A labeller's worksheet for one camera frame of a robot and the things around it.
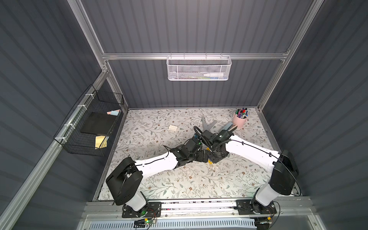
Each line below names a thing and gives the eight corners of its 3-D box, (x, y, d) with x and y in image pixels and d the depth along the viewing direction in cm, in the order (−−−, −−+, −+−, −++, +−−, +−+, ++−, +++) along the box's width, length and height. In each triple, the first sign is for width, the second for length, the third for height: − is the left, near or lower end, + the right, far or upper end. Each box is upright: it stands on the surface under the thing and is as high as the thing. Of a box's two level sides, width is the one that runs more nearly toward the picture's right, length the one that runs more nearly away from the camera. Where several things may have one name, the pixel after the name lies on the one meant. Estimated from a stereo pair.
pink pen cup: (233, 128, 109) (238, 116, 99) (231, 119, 115) (235, 107, 105) (243, 128, 109) (249, 116, 99) (241, 119, 115) (246, 107, 105)
